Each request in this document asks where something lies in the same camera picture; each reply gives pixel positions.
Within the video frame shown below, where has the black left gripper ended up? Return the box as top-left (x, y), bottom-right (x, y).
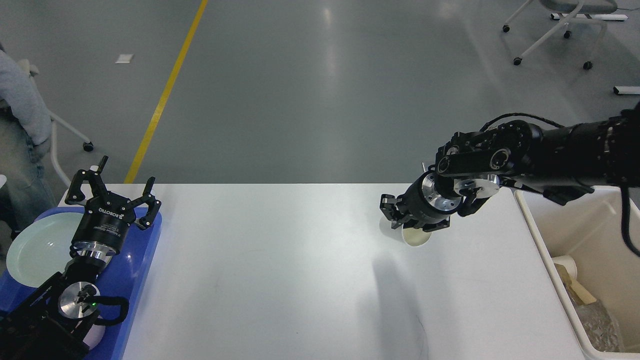
top-left (65, 155), bottom-right (163, 258)

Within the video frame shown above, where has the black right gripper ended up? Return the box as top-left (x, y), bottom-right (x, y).
top-left (379, 172), bottom-right (463, 233)

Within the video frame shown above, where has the white paper cup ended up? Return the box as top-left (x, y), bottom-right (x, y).
top-left (378, 216), bottom-right (432, 248)

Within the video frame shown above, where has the mint green plate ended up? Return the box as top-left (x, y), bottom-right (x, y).
top-left (6, 212), bottom-right (83, 288)

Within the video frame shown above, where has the pink mug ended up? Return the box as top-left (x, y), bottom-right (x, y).
top-left (82, 325), bottom-right (106, 351)

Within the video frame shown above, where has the brown paper bag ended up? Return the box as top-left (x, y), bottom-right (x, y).
top-left (562, 276), bottom-right (598, 306)

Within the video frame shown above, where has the aluminium foil sheet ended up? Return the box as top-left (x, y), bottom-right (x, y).
top-left (574, 301), bottom-right (626, 353)

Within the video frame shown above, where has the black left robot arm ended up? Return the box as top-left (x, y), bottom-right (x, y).
top-left (1, 156), bottom-right (162, 360)

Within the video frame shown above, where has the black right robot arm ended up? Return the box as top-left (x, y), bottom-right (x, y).
top-left (379, 105), bottom-right (640, 255)

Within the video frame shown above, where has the seated person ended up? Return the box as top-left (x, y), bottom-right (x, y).
top-left (0, 48), bottom-right (55, 240)

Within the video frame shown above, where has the white chair left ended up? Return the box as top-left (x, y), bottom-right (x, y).
top-left (17, 59), bottom-right (95, 188)

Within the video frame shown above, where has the paper cup in bin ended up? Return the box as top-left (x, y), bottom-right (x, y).
top-left (551, 255), bottom-right (578, 280)

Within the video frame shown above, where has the white floor bar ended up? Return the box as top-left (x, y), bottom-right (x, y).
top-left (550, 13), bottom-right (629, 22)
top-left (612, 85), bottom-right (640, 96)

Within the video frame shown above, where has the white floor bar far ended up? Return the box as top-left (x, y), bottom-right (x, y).
top-left (550, 13), bottom-right (629, 22)

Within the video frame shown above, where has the white office chair right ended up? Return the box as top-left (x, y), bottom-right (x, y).
top-left (512, 0), bottom-right (618, 71)

